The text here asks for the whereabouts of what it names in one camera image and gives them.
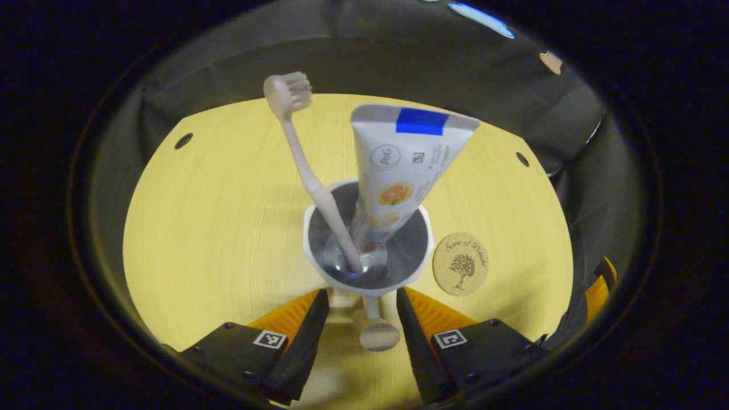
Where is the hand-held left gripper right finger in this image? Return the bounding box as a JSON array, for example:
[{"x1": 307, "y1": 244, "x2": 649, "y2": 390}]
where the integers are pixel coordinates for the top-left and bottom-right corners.
[{"x1": 396, "y1": 286, "x2": 550, "y2": 405}]

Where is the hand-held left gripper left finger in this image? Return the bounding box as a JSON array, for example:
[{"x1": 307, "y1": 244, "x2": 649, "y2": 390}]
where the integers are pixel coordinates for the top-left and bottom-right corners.
[{"x1": 162, "y1": 289, "x2": 331, "y2": 406}]

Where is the round cork coaster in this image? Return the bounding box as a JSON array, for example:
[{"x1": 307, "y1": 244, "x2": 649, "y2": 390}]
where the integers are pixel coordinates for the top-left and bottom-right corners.
[{"x1": 432, "y1": 232, "x2": 489, "y2": 297}]

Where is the white cup with wooden handle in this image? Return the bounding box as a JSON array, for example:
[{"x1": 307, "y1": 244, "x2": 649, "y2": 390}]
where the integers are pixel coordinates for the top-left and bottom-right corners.
[{"x1": 302, "y1": 181, "x2": 435, "y2": 351}]

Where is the pale pink toothbrush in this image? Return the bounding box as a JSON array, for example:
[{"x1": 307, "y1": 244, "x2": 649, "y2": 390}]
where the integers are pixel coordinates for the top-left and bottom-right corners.
[{"x1": 263, "y1": 71, "x2": 365, "y2": 274}]

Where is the white toothpaste tube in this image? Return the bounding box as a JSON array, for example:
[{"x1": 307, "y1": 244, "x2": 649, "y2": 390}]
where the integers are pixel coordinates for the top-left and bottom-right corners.
[{"x1": 349, "y1": 104, "x2": 481, "y2": 254}]

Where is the white cable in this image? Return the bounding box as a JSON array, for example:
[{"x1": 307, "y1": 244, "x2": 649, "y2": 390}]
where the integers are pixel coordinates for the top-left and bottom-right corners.
[{"x1": 547, "y1": 111, "x2": 605, "y2": 177}]

